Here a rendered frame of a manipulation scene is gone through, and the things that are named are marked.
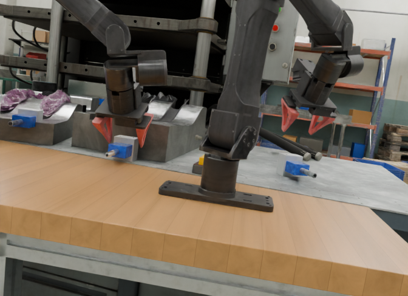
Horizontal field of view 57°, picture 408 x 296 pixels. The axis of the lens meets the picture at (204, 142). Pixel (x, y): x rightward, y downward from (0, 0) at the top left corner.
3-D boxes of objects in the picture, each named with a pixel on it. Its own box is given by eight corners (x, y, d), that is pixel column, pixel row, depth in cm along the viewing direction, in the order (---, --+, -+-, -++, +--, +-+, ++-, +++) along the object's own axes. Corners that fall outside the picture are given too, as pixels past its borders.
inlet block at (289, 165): (322, 187, 87) (326, 165, 86) (303, 186, 86) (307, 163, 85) (292, 174, 99) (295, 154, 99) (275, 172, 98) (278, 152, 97)
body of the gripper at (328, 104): (286, 95, 91) (299, 67, 87) (322, 100, 94) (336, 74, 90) (297, 109, 86) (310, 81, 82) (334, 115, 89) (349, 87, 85)
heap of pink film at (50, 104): (55, 117, 106) (57, 89, 105) (-10, 109, 105) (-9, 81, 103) (80, 112, 131) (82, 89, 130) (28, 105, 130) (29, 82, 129)
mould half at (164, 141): (165, 162, 92) (171, 107, 91) (71, 146, 98) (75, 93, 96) (210, 143, 141) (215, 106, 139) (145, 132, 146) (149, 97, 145)
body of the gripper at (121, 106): (107, 104, 87) (103, 75, 83) (149, 110, 86) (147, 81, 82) (95, 119, 82) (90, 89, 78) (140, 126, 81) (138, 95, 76)
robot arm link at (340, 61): (322, 74, 91) (335, 47, 87) (340, 86, 88) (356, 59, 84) (305, 76, 86) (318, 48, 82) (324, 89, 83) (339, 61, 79)
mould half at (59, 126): (52, 145, 95) (56, 102, 94) (-55, 132, 93) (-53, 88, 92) (96, 126, 145) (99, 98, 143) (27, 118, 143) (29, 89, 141)
